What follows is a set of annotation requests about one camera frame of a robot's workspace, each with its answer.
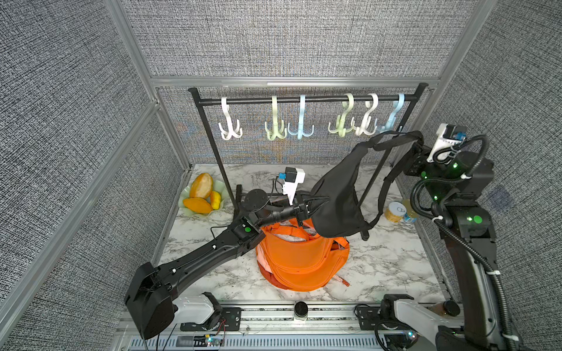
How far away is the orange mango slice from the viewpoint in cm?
99

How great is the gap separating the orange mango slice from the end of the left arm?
56cm

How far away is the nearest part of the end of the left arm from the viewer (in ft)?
1.78
